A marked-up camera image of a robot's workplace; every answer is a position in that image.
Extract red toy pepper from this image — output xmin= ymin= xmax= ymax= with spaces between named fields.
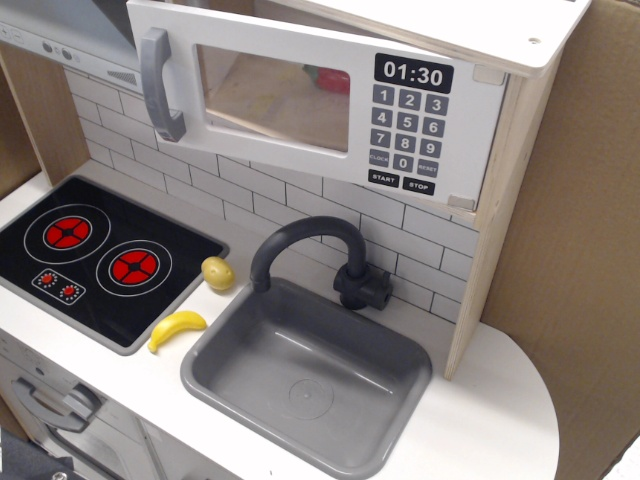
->
xmin=303 ymin=64 xmax=350 ymax=95

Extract grey toy sink basin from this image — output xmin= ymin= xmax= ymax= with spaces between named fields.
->
xmin=181 ymin=278 xmax=432 ymax=479

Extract grey range hood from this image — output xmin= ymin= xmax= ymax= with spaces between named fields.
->
xmin=1 ymin=0 xmax=142 ymax=94

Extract wooden microwave cabinet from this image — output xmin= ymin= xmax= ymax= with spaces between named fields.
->
xmin=156 ymin=1 xmax=588 ymax=376

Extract brown cardboard panel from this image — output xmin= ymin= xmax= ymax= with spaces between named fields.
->
xmin=482 ymin=1 xmax=639 ymax=479

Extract yellow toy potato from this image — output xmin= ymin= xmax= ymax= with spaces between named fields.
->
xmin=201 ymin=256 xmax=235 ymax=291

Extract grey microwave door handle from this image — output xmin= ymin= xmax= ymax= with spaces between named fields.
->
xmin=139 ymin=27 xmax=186 ymax=143

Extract dark grey toy faucet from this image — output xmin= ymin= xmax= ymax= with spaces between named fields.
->
xmin=250 ymin=216 xmax=393 ymax=310

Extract yellow toy banana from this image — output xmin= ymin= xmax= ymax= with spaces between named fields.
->
xmin=147 ymin=311 xmax=207 ymax=353

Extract grey oven door handle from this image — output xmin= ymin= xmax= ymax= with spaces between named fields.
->
xmin=11 ymin=377 xmax=102 ymax=433

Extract white toy oven door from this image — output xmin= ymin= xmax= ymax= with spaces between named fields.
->
xmin=0 ymin=344 xmax=166 ymax=480

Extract black toy stovetop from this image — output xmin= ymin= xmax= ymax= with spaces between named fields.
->
xmin=1 ymin=176 xmax=229 ymax=355

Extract white toy microwave door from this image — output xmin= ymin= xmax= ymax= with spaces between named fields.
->
xmin=126 ymin=1 xmax=508 ymax=211

